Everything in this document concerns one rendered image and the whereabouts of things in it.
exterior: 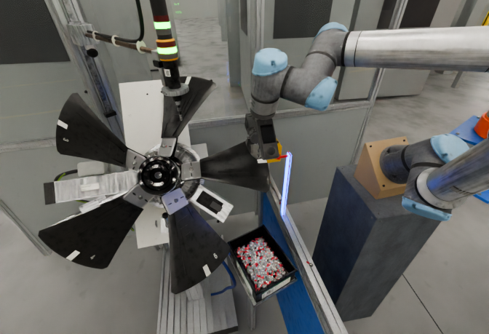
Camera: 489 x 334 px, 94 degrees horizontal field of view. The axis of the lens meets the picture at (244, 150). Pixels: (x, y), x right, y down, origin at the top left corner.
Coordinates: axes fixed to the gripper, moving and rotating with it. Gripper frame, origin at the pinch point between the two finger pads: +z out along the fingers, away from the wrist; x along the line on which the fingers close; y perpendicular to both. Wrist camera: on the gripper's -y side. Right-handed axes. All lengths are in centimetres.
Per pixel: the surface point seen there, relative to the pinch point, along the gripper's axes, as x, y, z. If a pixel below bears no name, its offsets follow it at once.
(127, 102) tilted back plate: 46, 40, 4
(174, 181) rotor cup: 27.5, -5.0, -0.7
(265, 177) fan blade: -1.3, -6.7, 2.8
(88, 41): 56, 56, -15
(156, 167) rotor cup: 32.0, -0.5, -3.2
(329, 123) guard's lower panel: -75, 59, 54
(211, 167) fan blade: 15.8, 0.4, 2.3
